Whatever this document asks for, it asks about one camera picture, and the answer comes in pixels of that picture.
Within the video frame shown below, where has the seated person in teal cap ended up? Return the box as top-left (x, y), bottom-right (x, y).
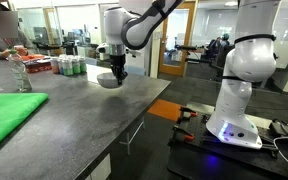
top-left (213, 32), bottom-right (232, 54)

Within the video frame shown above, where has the black box with cables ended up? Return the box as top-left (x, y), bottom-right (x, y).
top-left (268, 117), bottom-right (288, 140)

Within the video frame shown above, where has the wooden framed glass door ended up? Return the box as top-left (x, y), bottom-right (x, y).
top-left (158, 0), bottom-right (197, 78)

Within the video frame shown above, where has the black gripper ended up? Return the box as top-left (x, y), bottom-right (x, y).
top-left (109, 54), bottom-right (129, 86)

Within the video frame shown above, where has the white cable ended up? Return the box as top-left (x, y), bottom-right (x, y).
top-left (272, 132), bottom-right (288, 180)

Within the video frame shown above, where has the red snack box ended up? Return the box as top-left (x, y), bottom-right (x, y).
top-left (24, 58), bottom-right (54, 74)

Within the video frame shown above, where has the orange packet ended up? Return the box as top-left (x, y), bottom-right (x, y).
top-left (19, 53), bottom-right (46, 62)

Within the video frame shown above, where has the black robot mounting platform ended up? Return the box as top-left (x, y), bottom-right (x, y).
top-left (166, 109), bottom-right (288, 180)

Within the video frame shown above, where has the grey bowl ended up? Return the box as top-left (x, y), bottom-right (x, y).
top-left (96, 71), bottom-right (124, 89)

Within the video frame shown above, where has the orange-handled bar clamp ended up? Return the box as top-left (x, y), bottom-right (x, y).
top-left (171, 124), bottom-right (196, 143)
top-left (179, 106), bottom-right (199, 119)

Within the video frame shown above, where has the green folded cloth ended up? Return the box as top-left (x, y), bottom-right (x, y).
top-left (0, 92), bottom-right (50, 148)

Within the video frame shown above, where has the white metal table leg frame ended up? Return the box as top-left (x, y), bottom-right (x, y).
top-left (118, 116), bottom-right (146, 156)

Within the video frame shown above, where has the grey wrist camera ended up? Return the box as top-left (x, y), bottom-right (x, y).
top-left (96, 42), bottom-right (111, 56)

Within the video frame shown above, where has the person's left hand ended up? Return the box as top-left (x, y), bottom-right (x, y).
top-left (15, 46), bottom-right (29, 57)

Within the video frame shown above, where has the clear plastic water bottle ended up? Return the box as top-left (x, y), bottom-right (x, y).
top-left (6, 46), bottom-right (33, 93)

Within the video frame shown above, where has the pink-labelled drink can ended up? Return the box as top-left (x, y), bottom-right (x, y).
top-left (50, 56), bottom-right (60, 75)

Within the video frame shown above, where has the orange floor mat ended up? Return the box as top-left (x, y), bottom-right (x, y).
top-left (146, 98), bottom-right (186, 123)

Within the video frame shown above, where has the person's right hand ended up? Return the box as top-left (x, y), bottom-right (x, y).
top-left (0, 48), bottom-right (12, 60)

